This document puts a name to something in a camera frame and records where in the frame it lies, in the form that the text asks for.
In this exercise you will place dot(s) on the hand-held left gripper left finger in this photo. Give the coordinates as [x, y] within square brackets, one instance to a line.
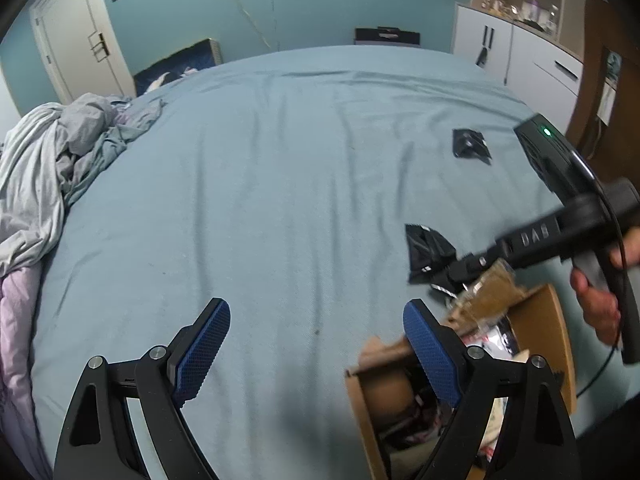
[202, 350]

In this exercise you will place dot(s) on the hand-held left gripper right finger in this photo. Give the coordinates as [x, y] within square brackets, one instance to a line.
[432, 352]

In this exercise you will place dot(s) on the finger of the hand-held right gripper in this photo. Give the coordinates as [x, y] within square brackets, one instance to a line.
[470, 264]
[442, 290]

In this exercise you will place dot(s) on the beige snack packet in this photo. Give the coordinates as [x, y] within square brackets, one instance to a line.
[492, 295]

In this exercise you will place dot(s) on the cardboard box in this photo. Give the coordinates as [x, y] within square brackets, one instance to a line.
[542, 320]

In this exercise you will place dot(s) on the pile of mixed snacks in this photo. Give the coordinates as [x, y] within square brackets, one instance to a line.
[415, 415]

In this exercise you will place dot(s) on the person's right hand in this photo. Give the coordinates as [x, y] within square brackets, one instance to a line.
[597, 307]

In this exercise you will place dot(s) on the small black snack packet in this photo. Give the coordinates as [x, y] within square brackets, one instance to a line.
[470, 144]

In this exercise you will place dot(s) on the teal bed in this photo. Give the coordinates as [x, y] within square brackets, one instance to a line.
[250, 185]

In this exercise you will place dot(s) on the white cabinet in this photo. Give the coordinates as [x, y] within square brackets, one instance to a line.
[525, 55]

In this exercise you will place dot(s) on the pale pink quilt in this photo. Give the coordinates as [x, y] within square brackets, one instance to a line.
[15, 360]

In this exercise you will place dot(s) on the black hanging object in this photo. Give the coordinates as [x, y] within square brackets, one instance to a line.
[483, 52]

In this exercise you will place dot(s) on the group of small bottles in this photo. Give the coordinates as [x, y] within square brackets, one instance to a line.
[530, 10]

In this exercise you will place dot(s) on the black bag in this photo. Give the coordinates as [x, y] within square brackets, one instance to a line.
[387, 36]

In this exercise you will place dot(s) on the crumpled grey blanket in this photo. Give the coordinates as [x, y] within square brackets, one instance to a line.
[45, 160]

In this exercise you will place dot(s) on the dark framed picture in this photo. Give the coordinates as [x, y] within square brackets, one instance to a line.
[175, 62]

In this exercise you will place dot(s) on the white door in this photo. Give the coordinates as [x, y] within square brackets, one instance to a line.
[75, 35]

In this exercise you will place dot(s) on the brown wooden furniture frame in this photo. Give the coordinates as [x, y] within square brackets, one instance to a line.
[590, 60]

